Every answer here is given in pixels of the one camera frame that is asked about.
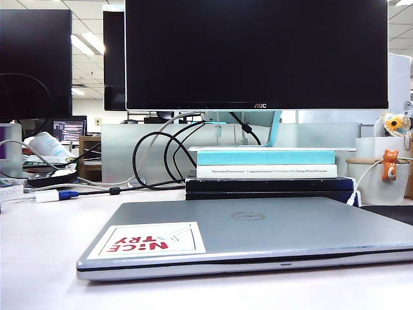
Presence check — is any white book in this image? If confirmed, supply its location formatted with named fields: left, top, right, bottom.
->
left=196, top=163, right=339, bottom=178

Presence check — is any sunflower plush toy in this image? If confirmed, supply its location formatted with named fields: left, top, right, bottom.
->
left=374, top=111, right=413, bottom=138

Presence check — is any orange cat cable holder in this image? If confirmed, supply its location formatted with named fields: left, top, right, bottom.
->
left=381, top=149, right=400, bottom=181

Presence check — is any white device with purple screen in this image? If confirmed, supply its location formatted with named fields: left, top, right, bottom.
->
left=0, top=123, right=23, bottom=178

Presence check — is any ceiling light panel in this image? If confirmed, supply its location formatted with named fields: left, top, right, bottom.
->
left=70, top=32, right=106, bottom=56

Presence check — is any white charging cable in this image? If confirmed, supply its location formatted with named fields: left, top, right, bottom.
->
left=347, top=157, right=413, bottom=207

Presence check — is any narrow black monitor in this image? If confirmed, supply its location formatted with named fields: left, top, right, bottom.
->
left=103, top=10, right=127, bottom=112

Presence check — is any stack of books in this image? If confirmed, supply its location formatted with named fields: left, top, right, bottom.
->
left=101, top=122, right=362, bottom=187

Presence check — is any white cup with wooden rim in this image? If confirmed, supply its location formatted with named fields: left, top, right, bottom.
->
left=345, top=157, right=412, bottom=206

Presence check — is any black monitor power cable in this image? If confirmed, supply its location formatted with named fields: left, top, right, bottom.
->
left=229, top=111, right=262, bottom=146

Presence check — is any black monitor without logo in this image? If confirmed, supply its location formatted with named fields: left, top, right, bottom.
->
left=0, top=8, right=73, bottom=121

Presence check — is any white plastic bag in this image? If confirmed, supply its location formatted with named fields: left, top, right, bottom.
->
left=24, top=131, right=74, bottom=159

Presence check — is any white partition board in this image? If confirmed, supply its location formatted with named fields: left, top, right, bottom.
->
left=388, top=52, right=412, bottom=110

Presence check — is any black mouse pad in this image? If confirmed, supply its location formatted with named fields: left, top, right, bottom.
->
left=361, top=205, right=413, bottom=226

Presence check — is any large black AOC monitor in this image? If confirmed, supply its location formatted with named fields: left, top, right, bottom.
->
left=125, top=0, right=390, bottom=111

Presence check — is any small monitor showing text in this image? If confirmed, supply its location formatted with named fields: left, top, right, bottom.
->
left=52, top=118, right=88, bottom=143

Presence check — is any white video adapter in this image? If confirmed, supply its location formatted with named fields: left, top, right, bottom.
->
left=34, top=189, right=61, bottom=203

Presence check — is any white printed paper stack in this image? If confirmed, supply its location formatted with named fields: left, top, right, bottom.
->
left=0, top=180, right=25, bottom=203

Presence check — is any black curved pouch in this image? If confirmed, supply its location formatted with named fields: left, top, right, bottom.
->
left=28, top=169, right=79, bottom=187

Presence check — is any white box behind cup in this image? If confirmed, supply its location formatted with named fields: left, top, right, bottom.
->
left=356, top=137, right=408, bottom=160

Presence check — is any gray Dell laptop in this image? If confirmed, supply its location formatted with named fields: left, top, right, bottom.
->
left=76, top=196, right=413, bottom=281

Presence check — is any black coiled cable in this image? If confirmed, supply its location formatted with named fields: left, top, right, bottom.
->
left=132, top=119, right=207, bottom=191

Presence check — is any teal white monitor stand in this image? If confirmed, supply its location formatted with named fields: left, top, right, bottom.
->
left=188, top=109, right=358, bottom=152

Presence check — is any thin black cable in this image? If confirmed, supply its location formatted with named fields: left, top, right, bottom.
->
left=69, top=141, right=103, bottom=162

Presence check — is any teal book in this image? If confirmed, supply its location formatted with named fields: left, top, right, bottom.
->
left=196, top=150, right=336, bottom=165

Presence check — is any white arched cable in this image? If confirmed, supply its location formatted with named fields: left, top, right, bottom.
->
left=0, top=138, right=61, bottom=171

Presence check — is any black looped cable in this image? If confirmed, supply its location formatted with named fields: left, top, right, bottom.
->
left=0, top=72, right=52, bottom=140

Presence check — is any brown wooden cabinet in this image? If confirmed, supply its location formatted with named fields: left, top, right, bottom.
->
left=79, top=135, right=103, bottom=182

